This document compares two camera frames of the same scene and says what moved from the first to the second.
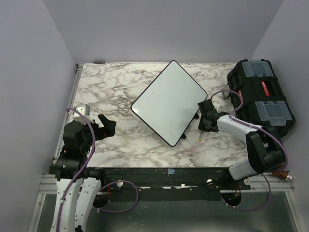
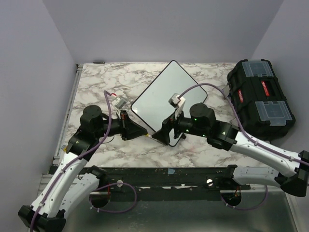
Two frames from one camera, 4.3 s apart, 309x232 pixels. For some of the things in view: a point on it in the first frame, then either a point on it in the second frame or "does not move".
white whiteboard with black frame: x=170 y=103 does not move
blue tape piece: x=171 y=171 does not move
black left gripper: x=109 y=129 -> x=130 y=130
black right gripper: x=202 y=127 -> x=162 y=135
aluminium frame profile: x=48 y=185 does not move
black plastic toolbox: x=264 y=101 does not move
